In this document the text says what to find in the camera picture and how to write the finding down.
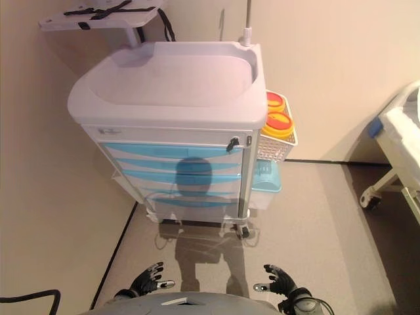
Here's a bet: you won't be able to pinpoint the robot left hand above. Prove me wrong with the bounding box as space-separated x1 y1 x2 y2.
129 261 176 298

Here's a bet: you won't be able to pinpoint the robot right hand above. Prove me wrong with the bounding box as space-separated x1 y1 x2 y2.
253 263 303 298

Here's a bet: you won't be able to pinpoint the white drawer with blue front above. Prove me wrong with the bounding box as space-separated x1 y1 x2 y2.
123 169 243 185

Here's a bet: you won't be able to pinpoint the grey robot torso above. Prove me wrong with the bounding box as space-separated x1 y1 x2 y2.
88 291 289 315

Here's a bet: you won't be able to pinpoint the cart caster wheel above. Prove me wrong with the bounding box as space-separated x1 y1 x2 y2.
235 224 255 240

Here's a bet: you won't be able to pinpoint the white bin blue lid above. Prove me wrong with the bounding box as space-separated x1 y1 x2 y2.
249 159 283 211

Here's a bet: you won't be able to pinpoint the bed caster wheel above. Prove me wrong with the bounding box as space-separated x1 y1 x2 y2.
360 192 383 211

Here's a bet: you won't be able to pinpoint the yellow sharps container red lid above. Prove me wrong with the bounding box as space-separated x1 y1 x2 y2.
261 110 295 137
266 91 288 112

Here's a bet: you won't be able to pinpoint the white medical cart blue drawers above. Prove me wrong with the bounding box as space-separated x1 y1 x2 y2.
66 41 268 230

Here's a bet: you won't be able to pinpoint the white hospital bed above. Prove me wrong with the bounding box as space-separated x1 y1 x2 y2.
359 80 420 219

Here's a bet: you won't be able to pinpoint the metal IV pole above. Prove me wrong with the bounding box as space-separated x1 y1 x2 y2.
239 0 254 47

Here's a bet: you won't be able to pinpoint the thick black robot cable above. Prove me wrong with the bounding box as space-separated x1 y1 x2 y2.
0 289 62 315

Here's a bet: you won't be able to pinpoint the white wire basket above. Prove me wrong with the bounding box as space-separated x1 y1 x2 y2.
257 98 299 161

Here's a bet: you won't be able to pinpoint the black cable loop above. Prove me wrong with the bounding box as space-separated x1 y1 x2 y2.
156 7 177 43

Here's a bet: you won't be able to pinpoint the black shelf strap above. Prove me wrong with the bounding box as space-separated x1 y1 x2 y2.
64 0 132 30

